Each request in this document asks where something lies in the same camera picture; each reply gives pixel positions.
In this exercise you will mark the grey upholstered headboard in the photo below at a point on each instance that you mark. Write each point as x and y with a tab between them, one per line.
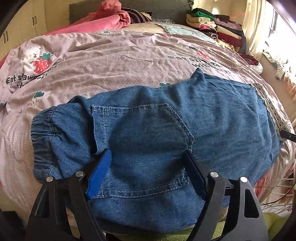
174	10

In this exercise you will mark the cream wardrobe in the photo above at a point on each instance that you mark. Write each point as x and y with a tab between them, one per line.
28	22

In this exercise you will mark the striped purple pillow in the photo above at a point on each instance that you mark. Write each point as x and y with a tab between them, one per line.
136	17

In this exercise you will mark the light blue patterned cloth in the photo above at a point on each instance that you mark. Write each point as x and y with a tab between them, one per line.
176	30

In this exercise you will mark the cream window curtain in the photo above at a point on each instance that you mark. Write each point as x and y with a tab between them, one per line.
256	26

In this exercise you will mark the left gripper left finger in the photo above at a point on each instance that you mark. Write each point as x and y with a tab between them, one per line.
48	219

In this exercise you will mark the lilac strawberry print duvet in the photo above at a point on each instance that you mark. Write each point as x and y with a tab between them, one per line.
149	56

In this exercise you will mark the blue denim pants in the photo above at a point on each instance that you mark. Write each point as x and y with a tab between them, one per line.
225	124

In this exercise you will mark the pile of folded clothes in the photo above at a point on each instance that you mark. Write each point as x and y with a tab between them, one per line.
219	28

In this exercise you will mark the white wire rack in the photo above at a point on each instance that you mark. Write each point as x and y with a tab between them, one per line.
280	200

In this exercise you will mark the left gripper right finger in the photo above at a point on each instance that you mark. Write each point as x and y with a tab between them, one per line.
244	220

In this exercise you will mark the pink blanket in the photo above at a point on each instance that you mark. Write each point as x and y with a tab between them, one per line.
50	51

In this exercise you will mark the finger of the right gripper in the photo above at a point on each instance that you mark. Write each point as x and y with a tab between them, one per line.
288	136

